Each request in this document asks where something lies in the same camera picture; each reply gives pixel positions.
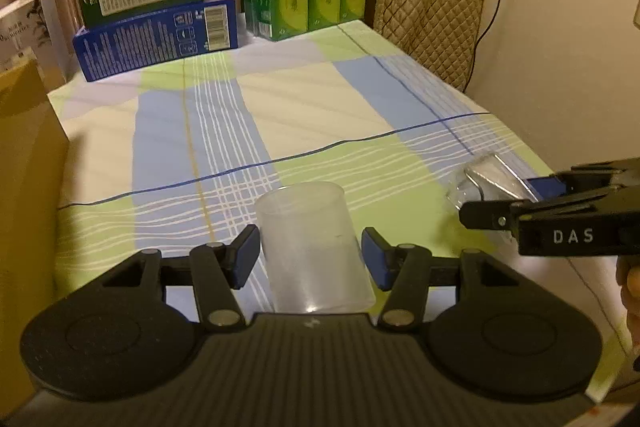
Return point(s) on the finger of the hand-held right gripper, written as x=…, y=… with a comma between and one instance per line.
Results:
x=547, y=187
x=487, y=215

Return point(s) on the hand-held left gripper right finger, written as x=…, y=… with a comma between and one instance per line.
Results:
x=374, y=262

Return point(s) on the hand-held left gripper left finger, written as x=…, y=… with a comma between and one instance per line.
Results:
x=245, y=257

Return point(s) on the clear plastic case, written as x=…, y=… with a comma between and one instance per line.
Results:
x=492, y=179

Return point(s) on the clear plastic cup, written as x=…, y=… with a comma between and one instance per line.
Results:
x=310, y=252

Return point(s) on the black shaver box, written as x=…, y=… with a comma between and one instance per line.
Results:
x=27, y=207

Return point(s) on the person's right hand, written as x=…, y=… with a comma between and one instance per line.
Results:
x=631, y=292

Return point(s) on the plaid bed sheet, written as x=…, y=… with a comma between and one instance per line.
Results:
x=325, y=117

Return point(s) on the quilted beige chair cover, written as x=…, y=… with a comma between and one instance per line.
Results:
x=430, y=12

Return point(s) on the blue carton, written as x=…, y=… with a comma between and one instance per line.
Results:
x=155, y=39

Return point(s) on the white appliance carton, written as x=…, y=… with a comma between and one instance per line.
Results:
x=30, y=32

